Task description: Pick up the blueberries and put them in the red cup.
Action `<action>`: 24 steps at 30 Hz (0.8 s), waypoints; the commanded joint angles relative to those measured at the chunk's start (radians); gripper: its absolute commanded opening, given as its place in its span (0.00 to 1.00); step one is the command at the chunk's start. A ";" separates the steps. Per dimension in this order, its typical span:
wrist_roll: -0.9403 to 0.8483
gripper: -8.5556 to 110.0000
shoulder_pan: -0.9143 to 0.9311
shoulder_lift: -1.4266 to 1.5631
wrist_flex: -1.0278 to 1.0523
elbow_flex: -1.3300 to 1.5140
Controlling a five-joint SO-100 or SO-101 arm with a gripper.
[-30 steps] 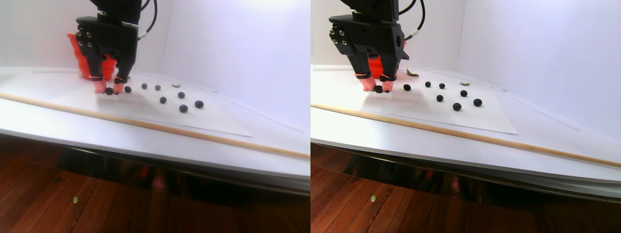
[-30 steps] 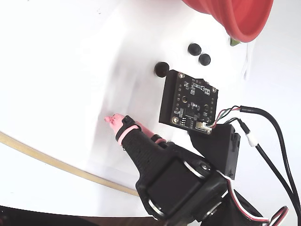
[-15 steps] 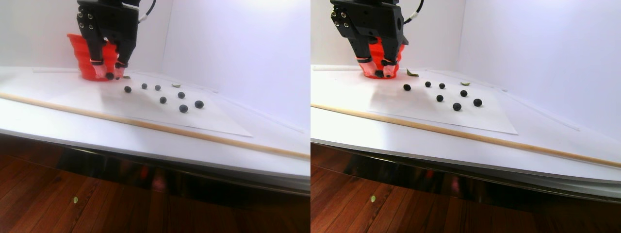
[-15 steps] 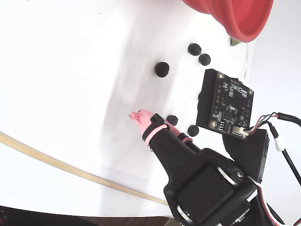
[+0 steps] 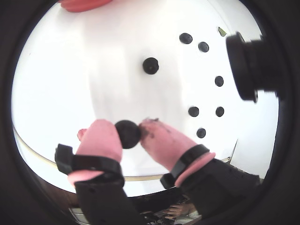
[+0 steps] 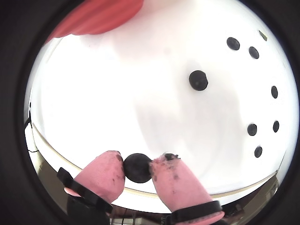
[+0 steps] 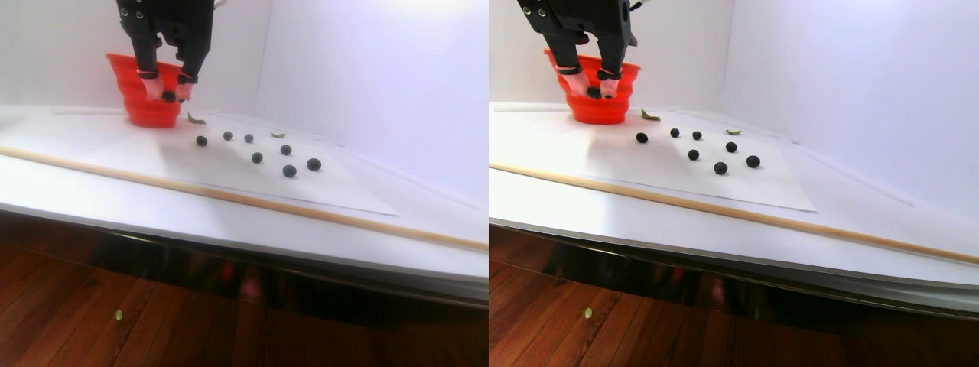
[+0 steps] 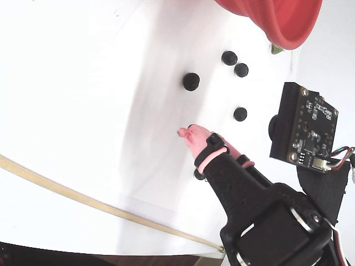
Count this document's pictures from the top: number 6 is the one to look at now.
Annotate pink-tipped gripper finger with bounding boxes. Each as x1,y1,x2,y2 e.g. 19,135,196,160
57,150,125,225
149,152,225,225

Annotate red collapsible silicone cup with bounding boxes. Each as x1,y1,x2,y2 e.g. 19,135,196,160
45,0,144,45

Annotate white paper sheet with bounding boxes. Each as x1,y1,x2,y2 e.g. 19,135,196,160
35,30,290,186

